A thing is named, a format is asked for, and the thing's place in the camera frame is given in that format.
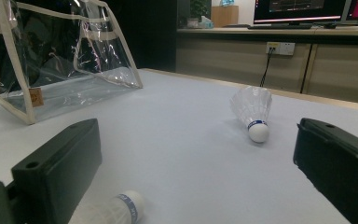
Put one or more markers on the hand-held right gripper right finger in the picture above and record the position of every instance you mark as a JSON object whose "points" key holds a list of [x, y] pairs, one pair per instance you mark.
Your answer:
{"points": [[338, 165]]}

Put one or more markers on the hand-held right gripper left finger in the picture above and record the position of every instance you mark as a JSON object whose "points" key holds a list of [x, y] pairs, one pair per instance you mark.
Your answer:
{"points": [[57, 169]]}

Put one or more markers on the white shuttlecock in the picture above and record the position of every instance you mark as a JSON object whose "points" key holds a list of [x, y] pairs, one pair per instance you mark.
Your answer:
{"points": [[127, 207], [258, 132]]}

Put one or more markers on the transparent bag with beige trim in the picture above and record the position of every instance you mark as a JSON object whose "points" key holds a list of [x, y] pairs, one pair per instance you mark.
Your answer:
{"points": [[68, 90]]}

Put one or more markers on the white table mat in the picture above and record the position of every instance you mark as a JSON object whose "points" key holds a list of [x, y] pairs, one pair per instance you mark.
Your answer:
{"points": [[183, 149]]}

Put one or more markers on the black computer mouse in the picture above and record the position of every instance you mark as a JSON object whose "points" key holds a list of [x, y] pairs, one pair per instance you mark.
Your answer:
{"points": [[330, 26]]}

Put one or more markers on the long wooden desk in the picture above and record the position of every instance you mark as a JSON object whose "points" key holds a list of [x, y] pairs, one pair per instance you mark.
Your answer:
{"points": [[230, 65]]}

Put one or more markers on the black keyboard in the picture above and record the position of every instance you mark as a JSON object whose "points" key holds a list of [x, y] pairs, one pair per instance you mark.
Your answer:
{"points": [[279, 26]]}

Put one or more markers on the computer monitor with dark screen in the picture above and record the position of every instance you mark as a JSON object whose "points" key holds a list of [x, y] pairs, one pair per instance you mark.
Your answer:
{"points": [[292, 11]]}

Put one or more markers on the brown cardboard box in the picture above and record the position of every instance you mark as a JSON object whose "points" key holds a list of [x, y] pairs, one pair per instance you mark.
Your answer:
{"points": [[225, 17]]}

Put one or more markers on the tissue pack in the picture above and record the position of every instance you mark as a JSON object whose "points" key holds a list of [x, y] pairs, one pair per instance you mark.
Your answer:
{"points": [[206, 23]]}

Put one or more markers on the small blue pack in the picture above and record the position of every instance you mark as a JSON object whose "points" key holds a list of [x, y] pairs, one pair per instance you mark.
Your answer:
{"points": [[227, 2]]}

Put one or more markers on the green potted plant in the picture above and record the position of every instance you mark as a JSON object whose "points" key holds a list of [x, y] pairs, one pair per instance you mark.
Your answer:
{"points": [[199, 7]]}

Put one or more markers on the white wall power outlet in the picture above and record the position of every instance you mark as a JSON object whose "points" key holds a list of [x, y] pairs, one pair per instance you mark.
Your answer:
{"points": [[284, 48]]}

